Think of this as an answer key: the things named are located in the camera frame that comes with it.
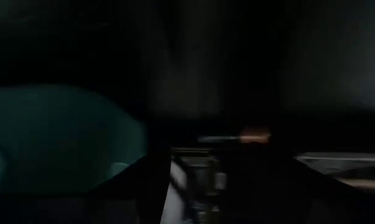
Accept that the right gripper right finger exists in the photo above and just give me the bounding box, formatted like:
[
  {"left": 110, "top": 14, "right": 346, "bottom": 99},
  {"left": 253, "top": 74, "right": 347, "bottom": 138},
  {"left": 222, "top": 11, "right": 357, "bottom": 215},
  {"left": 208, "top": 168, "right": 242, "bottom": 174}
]
[{"left": 227, "top": 146, "right": 346, "bottom": 224}]

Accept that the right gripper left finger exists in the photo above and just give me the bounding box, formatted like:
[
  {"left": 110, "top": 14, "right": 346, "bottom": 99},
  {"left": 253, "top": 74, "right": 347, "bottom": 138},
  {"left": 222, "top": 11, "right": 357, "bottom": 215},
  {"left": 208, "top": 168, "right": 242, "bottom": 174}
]
[{"left": 93, "top": 148, "right": 172, "bottom": 224}]

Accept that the black copper-top battery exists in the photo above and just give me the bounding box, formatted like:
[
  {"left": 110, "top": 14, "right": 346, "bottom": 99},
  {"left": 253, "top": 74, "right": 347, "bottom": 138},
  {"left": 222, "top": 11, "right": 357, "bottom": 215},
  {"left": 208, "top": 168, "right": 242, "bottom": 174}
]
[{"left": 197, "top": 126, "right": 271, "bottom": 146}]

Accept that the teal plastic bin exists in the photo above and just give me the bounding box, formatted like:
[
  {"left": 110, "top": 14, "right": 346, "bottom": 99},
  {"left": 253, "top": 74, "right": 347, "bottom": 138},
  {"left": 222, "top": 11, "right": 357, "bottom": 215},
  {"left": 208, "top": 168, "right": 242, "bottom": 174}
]
[{"left": 0, "top": 84, "right": 148, "bottom": 196}]

